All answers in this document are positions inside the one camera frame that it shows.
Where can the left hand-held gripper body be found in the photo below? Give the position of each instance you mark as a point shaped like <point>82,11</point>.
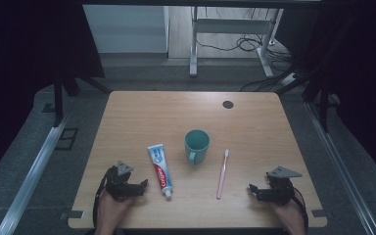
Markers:
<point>117,186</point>

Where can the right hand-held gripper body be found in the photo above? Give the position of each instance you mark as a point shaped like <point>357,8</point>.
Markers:
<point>282,191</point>

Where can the pink toothbrush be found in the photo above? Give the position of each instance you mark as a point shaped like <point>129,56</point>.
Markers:
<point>222,174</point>

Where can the teal cup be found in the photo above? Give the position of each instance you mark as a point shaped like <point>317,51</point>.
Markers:
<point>203,152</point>

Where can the person's left hand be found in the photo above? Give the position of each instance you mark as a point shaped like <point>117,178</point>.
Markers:
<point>111,209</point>

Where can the person's right hand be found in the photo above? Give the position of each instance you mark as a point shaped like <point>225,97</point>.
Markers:
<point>290,215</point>

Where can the white toothpaste tube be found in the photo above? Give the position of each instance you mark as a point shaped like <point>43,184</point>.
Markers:
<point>160,166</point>

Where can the dark floor socket plate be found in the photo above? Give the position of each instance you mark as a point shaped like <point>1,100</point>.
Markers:
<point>58,147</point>

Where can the black round table grommet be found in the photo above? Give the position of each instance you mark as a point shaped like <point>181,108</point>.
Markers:
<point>227,104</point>

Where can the black metal stand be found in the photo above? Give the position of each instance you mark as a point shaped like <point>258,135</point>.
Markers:
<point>58,101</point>
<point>323,111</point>

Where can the small dark floor plate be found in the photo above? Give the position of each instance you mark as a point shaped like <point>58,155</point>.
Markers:
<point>49,108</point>

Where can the dark curtain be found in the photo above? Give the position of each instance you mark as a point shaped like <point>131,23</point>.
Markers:
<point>29,49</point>
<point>365,65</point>

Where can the white panel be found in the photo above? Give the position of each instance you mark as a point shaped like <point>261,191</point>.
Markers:
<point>124,29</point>

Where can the aluminium rail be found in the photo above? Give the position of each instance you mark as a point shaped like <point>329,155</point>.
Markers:
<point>342,169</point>
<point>29,182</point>

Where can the white desk frame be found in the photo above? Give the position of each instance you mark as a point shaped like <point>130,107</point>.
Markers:
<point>231,25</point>

